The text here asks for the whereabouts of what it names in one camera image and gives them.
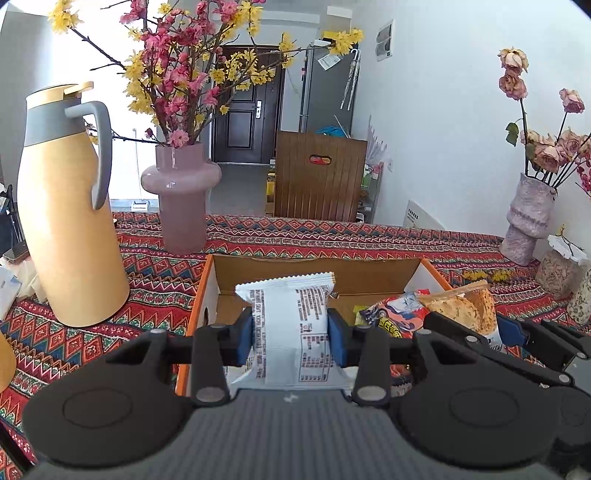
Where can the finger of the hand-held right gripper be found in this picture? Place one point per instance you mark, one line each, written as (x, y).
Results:
(508, 355)
(510, 330)

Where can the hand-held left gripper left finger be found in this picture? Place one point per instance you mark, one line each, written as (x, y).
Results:
(246, 341)

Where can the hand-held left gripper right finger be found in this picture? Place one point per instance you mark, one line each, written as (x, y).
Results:
(336, 344)

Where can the cookie snack packet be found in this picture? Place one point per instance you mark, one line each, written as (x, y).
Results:
(286, 332)
(466, 307)

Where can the red cartoon chips bag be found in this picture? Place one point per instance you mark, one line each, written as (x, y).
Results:
(397, 314)

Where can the red cardboard box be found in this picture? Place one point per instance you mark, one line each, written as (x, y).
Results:
(323, 277)

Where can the yellow flower sprig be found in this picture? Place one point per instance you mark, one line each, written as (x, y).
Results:
(485, 276)

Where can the speckled glass jar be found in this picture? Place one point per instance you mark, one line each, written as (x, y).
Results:
(556, 274)
(581, 300)

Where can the small dried flower sprig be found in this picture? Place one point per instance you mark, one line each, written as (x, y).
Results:
(568, 242)

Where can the patterned red tablecloth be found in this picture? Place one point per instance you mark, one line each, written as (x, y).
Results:
(152, 286)

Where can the textured pale ceramic vase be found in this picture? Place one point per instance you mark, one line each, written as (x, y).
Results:
(526, 221)

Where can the white leaning board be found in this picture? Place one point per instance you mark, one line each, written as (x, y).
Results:
(425, 216)

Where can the brown wooden chair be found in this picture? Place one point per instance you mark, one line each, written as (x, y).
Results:
(318, 194)

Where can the small storage rack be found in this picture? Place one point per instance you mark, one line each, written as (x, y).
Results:
(371, 184)

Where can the dried pink roses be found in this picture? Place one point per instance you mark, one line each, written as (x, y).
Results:
(549, 152)

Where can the yellow thermos jug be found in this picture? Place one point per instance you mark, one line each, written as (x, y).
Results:
(69, 230)

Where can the dark wooden door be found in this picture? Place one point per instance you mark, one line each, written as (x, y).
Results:
(240, 129)

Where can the cream cloth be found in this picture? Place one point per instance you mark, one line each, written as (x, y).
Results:
(33, 281)

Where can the yellow mug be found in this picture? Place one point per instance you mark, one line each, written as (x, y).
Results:
(5, 364)

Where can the white plastic bag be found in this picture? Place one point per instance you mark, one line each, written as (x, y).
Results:
(9, 290)

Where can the grey refrigerator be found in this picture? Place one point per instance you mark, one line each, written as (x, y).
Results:
(323, 101)

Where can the black metal stand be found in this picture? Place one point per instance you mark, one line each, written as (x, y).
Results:
(11, 221)

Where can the pink and yellow blossom branches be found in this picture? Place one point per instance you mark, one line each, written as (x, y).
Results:
(175, 87)

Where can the folded umbrella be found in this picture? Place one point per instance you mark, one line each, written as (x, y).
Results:
(350, 78)

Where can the white wall panel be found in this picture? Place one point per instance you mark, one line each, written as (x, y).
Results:
(384, 40)

